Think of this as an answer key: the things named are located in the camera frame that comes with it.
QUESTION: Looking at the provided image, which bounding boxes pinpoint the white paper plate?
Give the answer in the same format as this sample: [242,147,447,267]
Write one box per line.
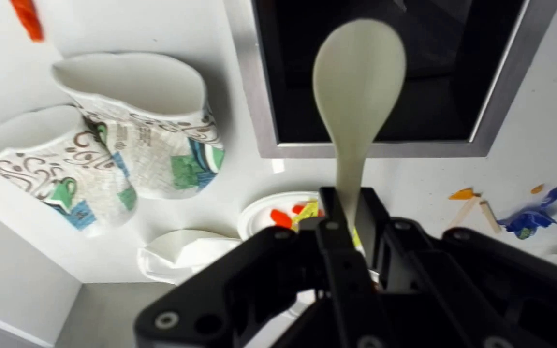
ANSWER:
[236,190,325,242]

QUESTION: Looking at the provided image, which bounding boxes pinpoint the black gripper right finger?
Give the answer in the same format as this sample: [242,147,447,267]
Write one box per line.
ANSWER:
[356,186,557,348]

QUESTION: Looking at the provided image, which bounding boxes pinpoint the red snack stick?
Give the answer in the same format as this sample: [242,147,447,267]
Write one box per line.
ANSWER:
[9,0,46,45]

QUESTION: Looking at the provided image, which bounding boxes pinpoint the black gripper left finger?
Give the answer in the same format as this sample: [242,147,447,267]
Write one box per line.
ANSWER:
[135,186,383,348]

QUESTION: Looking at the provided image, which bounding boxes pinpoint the wooden stirrer stick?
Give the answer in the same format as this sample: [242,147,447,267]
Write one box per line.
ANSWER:
[449,199,479,228]
[478,199,505,236]

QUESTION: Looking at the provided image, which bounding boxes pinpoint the small orange crisp piece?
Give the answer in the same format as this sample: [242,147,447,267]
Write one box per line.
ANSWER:
[449,186,483,201]

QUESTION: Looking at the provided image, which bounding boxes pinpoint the cream plastic spoon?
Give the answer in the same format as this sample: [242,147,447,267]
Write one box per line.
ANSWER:
[311,18,408,248]

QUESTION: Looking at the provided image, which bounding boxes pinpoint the blue torn wrapper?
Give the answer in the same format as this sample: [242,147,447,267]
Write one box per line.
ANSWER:
[497,184,557,242]

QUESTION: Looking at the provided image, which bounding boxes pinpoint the printed paper cup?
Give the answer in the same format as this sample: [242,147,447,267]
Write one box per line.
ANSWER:
[50,50,228,201]
[0,105,139,238]

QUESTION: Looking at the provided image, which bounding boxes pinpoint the steel framed countertop opening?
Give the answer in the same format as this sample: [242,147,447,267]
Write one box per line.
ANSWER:
[226,0,557,161]

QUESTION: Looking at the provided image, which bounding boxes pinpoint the white paper bowl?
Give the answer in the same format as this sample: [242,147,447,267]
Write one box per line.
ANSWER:
[137,228,244,286]

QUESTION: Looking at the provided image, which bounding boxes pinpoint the red candy pieces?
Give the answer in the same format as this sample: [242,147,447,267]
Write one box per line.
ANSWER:
[269,203,305,230]

